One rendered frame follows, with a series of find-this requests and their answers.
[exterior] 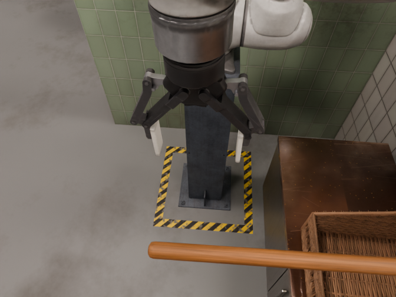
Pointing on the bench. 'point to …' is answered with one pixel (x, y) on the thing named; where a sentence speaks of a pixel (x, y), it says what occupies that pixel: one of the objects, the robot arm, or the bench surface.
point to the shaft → (273, 258)
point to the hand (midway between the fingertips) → (198, 148)
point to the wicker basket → (359, 223)
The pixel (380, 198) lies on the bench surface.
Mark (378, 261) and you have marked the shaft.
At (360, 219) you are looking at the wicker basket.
